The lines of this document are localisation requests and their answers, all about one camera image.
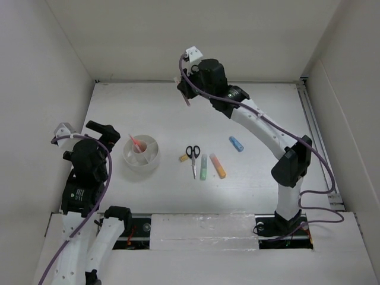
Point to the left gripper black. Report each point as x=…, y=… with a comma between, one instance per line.
x=109, y=135

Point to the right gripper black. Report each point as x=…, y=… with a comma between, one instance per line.
x=193, y=72

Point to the purple red marker pen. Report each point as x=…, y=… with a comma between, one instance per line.
x=185, y=98

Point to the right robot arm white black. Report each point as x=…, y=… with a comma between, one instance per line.
x=293, y=154

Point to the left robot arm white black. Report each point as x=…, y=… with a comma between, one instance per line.
x=86, y=241

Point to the white round divided organizer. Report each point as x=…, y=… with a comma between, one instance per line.
x=143, y=162

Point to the small yellow eraser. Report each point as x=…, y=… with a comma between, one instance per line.
x=183, y=158

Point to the green highlighter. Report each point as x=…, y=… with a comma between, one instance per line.
x=203, y=172

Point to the orange yellow highlighter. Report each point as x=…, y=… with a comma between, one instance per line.
x=219, y=168

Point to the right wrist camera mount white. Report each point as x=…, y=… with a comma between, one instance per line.
x=192, y=55

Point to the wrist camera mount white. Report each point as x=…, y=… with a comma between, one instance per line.
x=64, y=129
x=192, y=55

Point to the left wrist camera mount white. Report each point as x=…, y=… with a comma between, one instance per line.
x=64, y=129

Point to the black handled scissors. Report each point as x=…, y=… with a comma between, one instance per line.
x=193, y=152

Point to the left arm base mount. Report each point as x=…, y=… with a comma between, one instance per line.
x=136, y=237

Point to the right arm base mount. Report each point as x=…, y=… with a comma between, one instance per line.
x=271, y=236

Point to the aluminium rail right side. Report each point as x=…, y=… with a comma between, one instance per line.
x=334, y=198

